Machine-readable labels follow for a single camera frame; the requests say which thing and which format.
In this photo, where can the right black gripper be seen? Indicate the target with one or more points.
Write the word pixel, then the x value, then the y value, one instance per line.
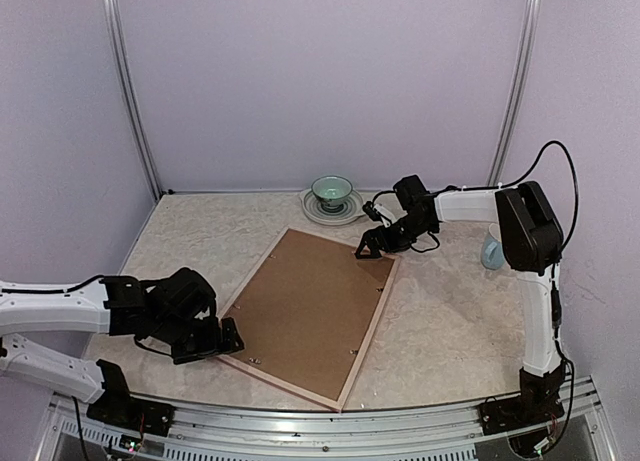
pixel 387 245

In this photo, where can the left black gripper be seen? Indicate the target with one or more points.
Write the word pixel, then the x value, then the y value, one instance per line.
pixel 211 344

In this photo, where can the brown backing board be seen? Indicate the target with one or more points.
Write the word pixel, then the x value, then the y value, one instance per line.
pixel 307 311

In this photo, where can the pink wooden picture frame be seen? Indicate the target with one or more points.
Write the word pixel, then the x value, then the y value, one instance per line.
pixel 360 361

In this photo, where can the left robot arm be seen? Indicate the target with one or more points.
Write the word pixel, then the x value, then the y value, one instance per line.
pixel 179 311

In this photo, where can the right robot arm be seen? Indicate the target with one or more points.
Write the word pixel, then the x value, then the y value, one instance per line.
pixel 532 242

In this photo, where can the green ceramic bowl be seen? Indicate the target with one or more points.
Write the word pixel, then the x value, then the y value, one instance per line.
pixel 331 191

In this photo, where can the striped ceramic plate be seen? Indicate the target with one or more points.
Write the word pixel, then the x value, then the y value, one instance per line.
pixel 350 210

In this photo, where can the light blue mug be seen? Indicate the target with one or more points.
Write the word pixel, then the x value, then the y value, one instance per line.
pixel 492 256

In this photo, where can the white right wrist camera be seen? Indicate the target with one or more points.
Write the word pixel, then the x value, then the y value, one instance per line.
pixel 378 213

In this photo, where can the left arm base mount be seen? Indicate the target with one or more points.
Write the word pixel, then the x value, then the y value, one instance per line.
pixel 116 406

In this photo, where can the aluminium front rail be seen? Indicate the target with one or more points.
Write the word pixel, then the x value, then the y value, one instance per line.
pixel 454 431

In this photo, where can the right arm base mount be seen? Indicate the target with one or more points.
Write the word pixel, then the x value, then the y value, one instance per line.
pixel 538 401

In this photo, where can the right aluminium corner post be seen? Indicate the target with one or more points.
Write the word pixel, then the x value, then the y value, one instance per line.
pixel 517 89

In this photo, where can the aluminium corner post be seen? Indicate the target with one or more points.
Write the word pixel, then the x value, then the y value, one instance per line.
pixel 118 44
pixel 517 89

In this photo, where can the left aluminium corner post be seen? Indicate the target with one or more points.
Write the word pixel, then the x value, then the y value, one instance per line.
pixel 118 44

